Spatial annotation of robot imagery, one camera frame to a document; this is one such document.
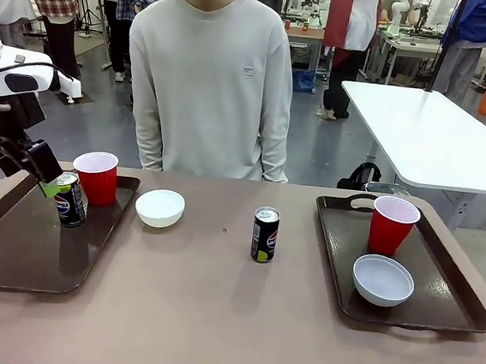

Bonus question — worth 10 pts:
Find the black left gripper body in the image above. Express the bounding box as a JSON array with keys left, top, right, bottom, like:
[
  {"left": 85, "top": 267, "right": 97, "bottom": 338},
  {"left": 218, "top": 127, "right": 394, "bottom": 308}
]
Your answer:
[{"left": 0, "top": 89, "right": 49, "bottom": 147}]

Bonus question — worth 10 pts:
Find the black Pepsi can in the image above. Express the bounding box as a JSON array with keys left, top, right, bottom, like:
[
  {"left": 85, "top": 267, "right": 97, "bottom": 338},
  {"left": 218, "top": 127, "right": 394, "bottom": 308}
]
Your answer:
[
  {"left": 51, "top": 171, "right": 92, "bottom": 230},
  {"left": 249, "top": 205, "right": 282, "bottom": 266}
]

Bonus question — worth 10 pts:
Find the red plastic cup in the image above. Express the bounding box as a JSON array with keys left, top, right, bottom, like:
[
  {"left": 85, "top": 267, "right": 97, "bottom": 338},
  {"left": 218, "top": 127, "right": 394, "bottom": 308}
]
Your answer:
[
  {"left": 69, "top": 149, "right": 122, "bottom": 208},
  {"left": 367, "top": 194, "right": 423, "bottom": 258}
]

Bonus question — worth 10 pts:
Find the white round bowl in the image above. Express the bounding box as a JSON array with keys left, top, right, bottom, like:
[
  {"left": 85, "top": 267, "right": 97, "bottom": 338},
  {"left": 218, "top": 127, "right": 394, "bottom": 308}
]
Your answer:
[
  {"left": 133, "top": 187, "right": 188, "bottom": 230},
  {"left": 349, "top": 252, "right": 418, "bottom": 310}
]

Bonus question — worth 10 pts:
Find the person right forearm cream sleeve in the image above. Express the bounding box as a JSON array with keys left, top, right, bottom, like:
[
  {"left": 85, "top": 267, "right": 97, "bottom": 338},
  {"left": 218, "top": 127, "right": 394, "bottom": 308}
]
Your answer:
[{"left": 130, "top": 106, "right": 169, "bottom": 172}]

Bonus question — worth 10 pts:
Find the person left forearm cream sleeve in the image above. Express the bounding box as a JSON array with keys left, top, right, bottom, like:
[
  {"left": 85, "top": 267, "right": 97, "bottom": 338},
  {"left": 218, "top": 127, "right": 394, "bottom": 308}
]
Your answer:
[{"left": 255, "top": 118, "right": 295, "bottom": 185}]

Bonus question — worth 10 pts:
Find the dark brown serving tray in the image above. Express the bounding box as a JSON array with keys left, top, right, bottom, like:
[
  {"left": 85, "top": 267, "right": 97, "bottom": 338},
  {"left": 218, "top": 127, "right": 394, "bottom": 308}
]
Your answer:
[
  {"left": 0, "top": 163, "right": 141, "bottom": 301},
  {"left": 303, "top": 188, "right": 486, "bottom": 339}
]

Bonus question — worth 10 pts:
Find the person in cream sweatshirt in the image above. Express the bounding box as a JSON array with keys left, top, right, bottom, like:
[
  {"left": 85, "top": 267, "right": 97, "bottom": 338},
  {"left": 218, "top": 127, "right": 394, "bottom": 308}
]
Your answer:
[{"left": 116, "top": 0, "right": 307, "bottom": 186}]

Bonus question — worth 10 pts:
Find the blue plastic bag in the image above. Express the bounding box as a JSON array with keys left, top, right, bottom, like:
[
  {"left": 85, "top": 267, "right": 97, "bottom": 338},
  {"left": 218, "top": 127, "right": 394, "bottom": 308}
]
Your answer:
[{"left": 291, "top": 69, "right": 317, "bottom": 95}]

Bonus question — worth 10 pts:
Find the black bag on floor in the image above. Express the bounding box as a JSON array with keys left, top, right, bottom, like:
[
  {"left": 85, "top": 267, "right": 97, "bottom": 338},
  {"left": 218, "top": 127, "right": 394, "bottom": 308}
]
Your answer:
[{"left": 336, "top": 159, "right": 383, "bottom": 194}]

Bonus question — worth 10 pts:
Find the bystander in red white top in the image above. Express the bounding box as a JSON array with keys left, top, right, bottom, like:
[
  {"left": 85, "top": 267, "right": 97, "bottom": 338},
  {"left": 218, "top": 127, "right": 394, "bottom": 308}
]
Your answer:
[{"left": 315, "top": 0, "right": 385, "bottom": 125}]

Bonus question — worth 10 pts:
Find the grey table base foot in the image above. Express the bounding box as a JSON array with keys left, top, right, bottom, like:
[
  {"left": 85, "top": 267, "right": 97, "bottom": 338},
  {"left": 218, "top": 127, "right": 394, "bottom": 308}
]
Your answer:
[{"left": 364, "top": 180, "right": 412, "bottom": 198}]

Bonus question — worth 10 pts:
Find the white side table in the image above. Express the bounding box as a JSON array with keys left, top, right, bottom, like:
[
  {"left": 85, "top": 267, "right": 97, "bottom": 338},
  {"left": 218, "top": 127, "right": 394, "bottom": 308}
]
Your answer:
[{"left": 327, "top": 79, "right": 486, "bottom": 235}]

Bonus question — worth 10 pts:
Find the black vertical pole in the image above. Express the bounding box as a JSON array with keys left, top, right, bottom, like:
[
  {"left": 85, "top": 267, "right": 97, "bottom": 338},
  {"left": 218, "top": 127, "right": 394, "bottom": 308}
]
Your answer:
[{"left": 423, "top": 0, "right": 466, "bottom": 97}]

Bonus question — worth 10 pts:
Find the bystander in blue jacket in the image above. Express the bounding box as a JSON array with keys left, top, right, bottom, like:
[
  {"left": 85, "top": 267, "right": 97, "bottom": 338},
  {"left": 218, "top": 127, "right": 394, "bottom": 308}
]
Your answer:
[{"left": 429, "top": 0, "right": 486, "bottom": 108}]

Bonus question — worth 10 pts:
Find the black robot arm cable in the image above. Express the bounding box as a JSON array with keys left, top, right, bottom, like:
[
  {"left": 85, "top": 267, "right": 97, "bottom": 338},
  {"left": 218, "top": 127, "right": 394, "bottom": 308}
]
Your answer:
[{"left": 0, "top": 58, "right": 64, "bottom": 92}]

